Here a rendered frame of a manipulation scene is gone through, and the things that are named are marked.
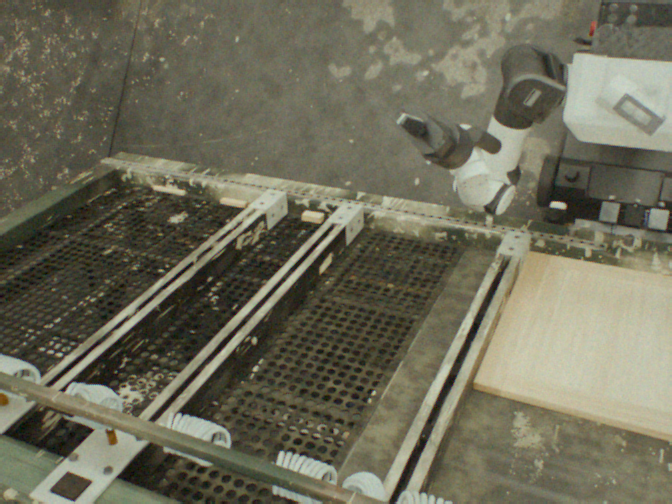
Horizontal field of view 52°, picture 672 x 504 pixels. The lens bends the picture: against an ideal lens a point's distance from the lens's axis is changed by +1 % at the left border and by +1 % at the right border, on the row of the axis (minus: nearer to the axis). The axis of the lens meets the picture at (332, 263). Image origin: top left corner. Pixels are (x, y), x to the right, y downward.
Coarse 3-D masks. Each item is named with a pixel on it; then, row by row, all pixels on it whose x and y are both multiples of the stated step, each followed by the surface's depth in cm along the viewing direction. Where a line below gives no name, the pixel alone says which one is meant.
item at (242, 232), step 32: (256, 224) 196; (192, 256) 179; (224, 256) 184; (160, 288) 167; (192, 288) 173; (128, 320) 158; (160, 320) 163; (96, 352) 146; (128, 352) 154; (64, 384) 138; (96, 384) 146; (0, 416) 126; (32, 416) 132
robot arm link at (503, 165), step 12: (492, 120) 156; (492, 132) 157; (504, 132) 154; (516, 132) 154; (528, 132) 155; (504, 144) 156; (516, 144) 156; (492, 156) 160; (504, 156) 158; (516, 156) 159; (492, 168) 161; (504, 168) 161; (516, 168) 163; (504, 180) 162; (516, 180) 164; (504, 192) 162; (504, 204) 164
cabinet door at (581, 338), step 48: (528, 288) 170; (576, 288) 170; (624, 288) 169; (528, 336) 154; (576, 336) 154; (624, 336) 153; (480, 384) 141; (528, 384) 141; (576, 384) 141; (624, 384) 140
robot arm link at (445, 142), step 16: (400, 112) 131; (416, 112) 128; (400, 128) 130; (432, 128) 126; (448, 128) 131; (416, 144) 127; (432, 144) 126; (448, 144) 126; (464, 144) 133; (432, 160) 134; (448, 160) 133
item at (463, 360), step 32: (512, 256) 173; (480, 288) 161; (512, 288) 170; (480, 320) 152; (448, 352) 142; (480, 352) 143; (448, 384) 138; (416, 416) 127; (448, 416) 126; (416, 448) 122; (352, 480) 94; (416, 480) 114
